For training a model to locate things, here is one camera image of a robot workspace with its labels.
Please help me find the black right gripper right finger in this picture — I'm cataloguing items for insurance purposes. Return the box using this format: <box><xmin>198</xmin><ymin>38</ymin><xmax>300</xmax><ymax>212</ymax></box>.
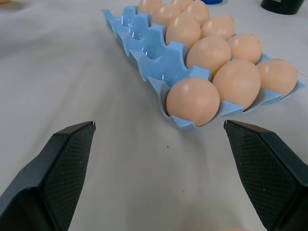
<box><xmin>223</xmin><ymin>119</ymin><xmax>308</xmax><ymax>231</ymax></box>

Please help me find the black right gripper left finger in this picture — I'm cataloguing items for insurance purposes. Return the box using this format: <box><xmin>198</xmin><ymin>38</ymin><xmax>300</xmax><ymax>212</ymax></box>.
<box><xmin>0</xmin><ymin>121</ymin><xmax>97</xmax><ymax>231</ymax></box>

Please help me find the blue plastic egg tray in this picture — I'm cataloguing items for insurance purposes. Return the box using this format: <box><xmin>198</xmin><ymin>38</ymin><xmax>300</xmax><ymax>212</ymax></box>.
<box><xmin>101</xmin><ymin>6</ymin><xmax>306</xmax><ymax>131</ymax></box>

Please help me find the beige egg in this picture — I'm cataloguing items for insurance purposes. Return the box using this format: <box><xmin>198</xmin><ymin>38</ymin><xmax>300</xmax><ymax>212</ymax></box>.
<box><xmin>182</xmin><ymin>0</ymin><xmax>210</xmax><ymax>26</ymax></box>
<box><xmin>227</xmin><ymin>33</ymin><xmax>263</xmax><ymax>64</ymax></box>
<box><xmin>171</xmin><ymin>0</ymin><xmax>193</xmax><ymax>7</ymax></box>
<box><xmin>256</xmin><ymin>58</ymin><xmax>298</xmax><ymax>98</ymax></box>
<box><xmin>186</xmin><ymin>35</ymin><xmax>232</xmax><ymax>76</ymax></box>
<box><xmin>152</xmin><ymin>4</ymin><xmax>183</xmax><ymax>26</ymax></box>
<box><xmin>166</xmin><ymin>77</ymin><xmax>221</xmax><ymax>127</ymax></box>
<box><xmin>165</xmin><ymin>14</ymin><xmax>202</xmax><ymax>50</ymax></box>
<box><xmin>200</xmin><ymin>13</ymin><xmax>235</xmax><ymax>40</ymax></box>
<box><xmin>212</xmin><ymin>59</ymin><xmax>262</xmax><ymax>109</ymax></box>
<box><xmin>138</xmin><ymin>0</ymin><xmax>164</xmax><ymax>14</ymax></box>

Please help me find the black round container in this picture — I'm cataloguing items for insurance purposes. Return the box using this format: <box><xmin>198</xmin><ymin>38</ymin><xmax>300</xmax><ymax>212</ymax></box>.
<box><xmin>260</xmin><ymin>0</ymin><xmax>304</xmax><ymax>15</ymax></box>

